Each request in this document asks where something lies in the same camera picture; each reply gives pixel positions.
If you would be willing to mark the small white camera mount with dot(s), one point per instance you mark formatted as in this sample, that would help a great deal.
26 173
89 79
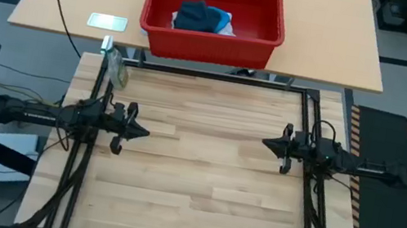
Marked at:
107 43

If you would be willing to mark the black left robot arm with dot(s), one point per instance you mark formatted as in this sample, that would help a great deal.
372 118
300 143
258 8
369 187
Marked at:
42 114

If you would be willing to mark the bright blue garment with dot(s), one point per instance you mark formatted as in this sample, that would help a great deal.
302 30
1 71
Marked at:
223 20

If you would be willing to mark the clear plastic bag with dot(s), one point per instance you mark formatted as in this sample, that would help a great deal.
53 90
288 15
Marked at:
117 70

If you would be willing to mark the black aluminium table frame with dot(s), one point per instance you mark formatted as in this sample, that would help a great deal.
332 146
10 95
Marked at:
214 76

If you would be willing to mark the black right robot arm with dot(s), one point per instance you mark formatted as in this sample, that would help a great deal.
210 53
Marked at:
364 166

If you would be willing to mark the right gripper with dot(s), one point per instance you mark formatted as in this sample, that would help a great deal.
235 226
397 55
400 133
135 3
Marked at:
303 149

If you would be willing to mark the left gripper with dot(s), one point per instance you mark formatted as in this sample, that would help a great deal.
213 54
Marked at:
115 122

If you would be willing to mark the white flat box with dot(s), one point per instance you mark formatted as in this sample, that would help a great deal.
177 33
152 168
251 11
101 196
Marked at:
12 140

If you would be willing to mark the red plastic laundry basket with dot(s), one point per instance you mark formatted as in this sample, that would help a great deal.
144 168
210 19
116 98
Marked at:
206 48

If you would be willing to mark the dark navy garment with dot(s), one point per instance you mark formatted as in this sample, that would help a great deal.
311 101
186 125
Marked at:
195 17

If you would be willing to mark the white garment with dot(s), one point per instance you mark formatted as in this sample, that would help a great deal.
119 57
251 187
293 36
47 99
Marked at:
227 31

